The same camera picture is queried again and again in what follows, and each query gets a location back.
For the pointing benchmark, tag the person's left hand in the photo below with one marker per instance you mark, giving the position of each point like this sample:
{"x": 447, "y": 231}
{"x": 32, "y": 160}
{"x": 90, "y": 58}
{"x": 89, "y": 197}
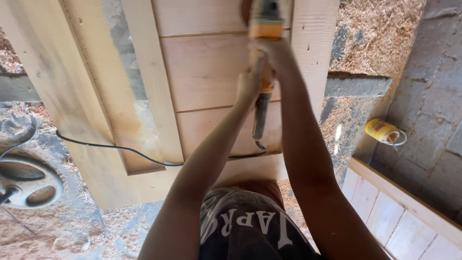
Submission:
{"x": 248, "y": 86}

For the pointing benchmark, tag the person's right hand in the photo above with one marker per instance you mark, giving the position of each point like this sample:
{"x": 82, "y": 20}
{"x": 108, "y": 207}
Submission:
{"x": 272, "y": 52}

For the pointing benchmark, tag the person's left fingers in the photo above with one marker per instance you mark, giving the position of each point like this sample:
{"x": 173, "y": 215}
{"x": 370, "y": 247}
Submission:
{"x": 260, "y": 70}

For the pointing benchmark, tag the person's right fingers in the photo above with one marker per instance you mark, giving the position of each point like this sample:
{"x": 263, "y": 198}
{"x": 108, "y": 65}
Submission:
{"x": 258, "y": 46}

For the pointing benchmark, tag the yellow black angle grinder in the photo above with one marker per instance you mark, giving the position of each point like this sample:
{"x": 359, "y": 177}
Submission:
{"x": 266, "y": 21}

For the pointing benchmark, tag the large wooden door panel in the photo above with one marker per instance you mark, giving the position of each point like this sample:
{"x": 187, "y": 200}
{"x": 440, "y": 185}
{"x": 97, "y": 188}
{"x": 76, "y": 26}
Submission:
{"x": 202, "y": 68}

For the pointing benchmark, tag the black printed shirt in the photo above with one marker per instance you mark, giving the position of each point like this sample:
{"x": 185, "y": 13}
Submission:
{"x": 249, "y": 227}

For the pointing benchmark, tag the light wooden plank panel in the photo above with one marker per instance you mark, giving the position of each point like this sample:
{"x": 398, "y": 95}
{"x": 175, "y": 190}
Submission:
{"x": 389, "y": 213}

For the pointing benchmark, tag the round metal machine wheel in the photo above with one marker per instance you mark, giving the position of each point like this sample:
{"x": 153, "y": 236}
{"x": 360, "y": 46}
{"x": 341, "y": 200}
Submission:
{"x": 34, "y": 180}

